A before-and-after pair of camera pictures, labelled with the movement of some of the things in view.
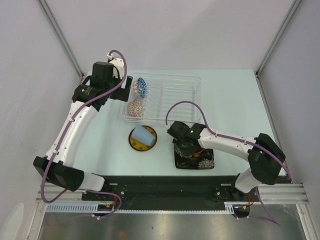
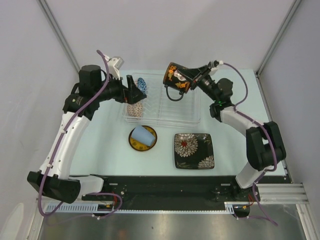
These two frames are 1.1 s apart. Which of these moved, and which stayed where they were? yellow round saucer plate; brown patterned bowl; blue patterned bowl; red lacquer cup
Moved: red lacquer cup
Stayed: yellow round saucer plate; brown patterned bowl; blue patterned bowl
